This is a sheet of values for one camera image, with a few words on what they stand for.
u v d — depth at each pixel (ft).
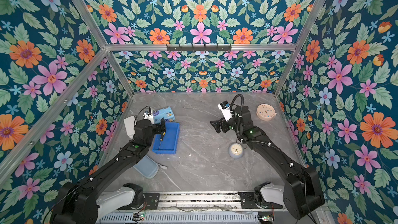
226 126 2.35
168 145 3.05
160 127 2.57
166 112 3.33
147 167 2.67
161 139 3.07
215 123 2.31
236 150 2.83
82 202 1.28
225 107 2.25
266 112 3.43
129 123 3.24
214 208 2.37
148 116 2.31
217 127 2.34
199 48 3.06
